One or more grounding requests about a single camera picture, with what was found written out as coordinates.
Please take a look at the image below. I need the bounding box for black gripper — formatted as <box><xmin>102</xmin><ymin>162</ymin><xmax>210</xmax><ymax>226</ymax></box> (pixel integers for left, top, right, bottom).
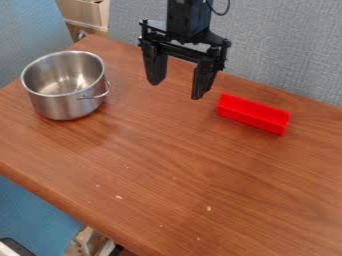
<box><xmin>139</xmin><ymin>0</ymin><xmax>231</xmax><ymax>100</ymax></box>

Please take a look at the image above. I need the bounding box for red plastic block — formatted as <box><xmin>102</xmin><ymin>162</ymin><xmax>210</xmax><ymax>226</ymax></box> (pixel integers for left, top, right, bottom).
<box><xmin>216</xmin><ymin>93</ymin><xmax>291</xmax><ymax>136</ymax></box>

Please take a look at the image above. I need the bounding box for stainless steel pot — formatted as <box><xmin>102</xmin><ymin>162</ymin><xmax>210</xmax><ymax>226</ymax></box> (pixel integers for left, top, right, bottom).
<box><xmin>20</xmin><ymin>50</ymin><xmax>112</xmax><ymax>121</ymax></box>

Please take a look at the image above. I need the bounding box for black and white floor object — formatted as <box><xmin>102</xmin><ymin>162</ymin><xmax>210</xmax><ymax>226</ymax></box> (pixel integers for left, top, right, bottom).
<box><xmin>0</xmin><ymin>238</ymin><xmax>36</xmax><ymax>256</ymax></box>

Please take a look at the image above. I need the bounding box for black cable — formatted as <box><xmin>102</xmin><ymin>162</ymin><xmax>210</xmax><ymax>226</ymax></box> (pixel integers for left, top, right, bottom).
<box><xmin>204</xmin><ymin>0</ymin><xmax>232</xmax><ymax>17</ymax></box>

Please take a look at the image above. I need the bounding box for white table leg frame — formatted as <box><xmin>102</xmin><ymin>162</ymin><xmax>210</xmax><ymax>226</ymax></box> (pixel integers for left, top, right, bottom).
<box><xmin>64</xmin><ymin>227</ymin><xmax>115</xmax><ymax>256</ymax></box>

